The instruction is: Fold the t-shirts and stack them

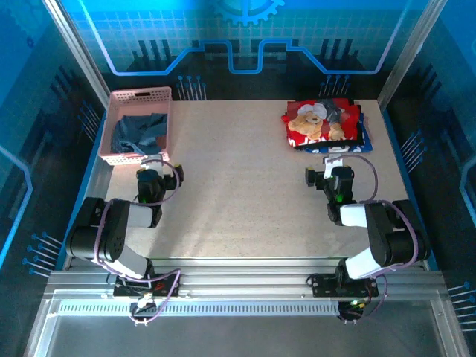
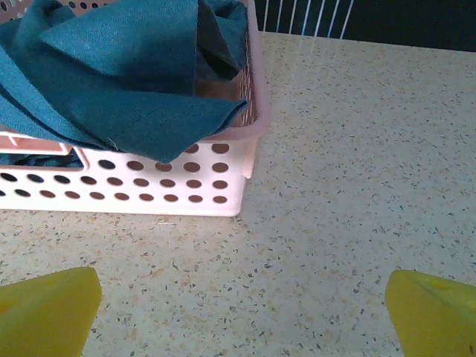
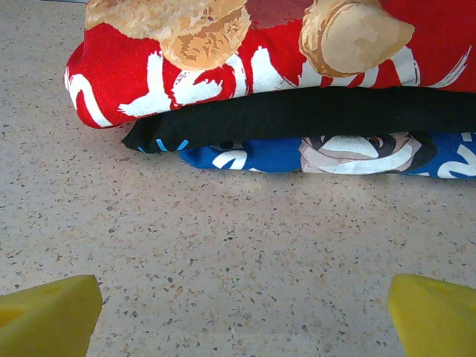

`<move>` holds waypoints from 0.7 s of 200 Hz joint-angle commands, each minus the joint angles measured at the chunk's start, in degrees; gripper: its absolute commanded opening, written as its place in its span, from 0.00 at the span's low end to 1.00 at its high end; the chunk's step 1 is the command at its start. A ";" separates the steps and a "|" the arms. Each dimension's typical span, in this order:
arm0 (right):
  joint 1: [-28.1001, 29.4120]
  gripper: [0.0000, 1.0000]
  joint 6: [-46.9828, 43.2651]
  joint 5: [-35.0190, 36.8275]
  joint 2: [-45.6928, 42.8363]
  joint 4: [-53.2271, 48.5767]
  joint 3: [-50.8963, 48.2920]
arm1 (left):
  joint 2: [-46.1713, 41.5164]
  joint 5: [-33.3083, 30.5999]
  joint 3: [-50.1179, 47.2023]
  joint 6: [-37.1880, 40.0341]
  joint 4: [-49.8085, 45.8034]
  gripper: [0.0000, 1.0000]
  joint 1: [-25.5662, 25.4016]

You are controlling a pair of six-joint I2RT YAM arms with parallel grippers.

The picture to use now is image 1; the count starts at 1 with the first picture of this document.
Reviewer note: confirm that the blue-grey t-shirt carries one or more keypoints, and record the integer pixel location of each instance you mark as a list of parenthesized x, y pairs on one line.
[(139, 132)]

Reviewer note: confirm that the red teddy bear t-shirt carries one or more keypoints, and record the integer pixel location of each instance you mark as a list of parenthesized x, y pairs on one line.
[(312, 124)]

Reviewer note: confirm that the pink plastic basket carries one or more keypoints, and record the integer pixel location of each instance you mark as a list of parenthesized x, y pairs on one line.
[(148, 100)]

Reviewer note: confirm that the small connector board with lights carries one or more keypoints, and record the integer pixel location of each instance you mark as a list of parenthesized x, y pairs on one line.
[(353, 305)]

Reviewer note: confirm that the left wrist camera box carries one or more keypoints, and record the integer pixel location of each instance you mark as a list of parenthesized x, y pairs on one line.
[(152, 160)]

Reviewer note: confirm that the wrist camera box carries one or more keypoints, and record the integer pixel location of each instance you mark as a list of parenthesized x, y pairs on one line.
[(329, 167), (152, 160)]

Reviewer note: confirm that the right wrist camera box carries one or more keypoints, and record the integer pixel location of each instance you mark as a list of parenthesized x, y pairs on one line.
[(329, 167)]

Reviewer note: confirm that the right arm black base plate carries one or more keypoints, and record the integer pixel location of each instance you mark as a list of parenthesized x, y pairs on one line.
[(323, 286)]

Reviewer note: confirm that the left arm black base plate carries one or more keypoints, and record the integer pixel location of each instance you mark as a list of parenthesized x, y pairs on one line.
[(163, 288)]

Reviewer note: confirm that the aluminium frame rail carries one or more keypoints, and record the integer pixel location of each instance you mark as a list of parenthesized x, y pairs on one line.
[(241, 277)]

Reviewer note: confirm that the aluminium frame post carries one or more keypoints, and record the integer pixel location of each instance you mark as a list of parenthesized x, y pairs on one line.
[(409, 48), (74, 48)]

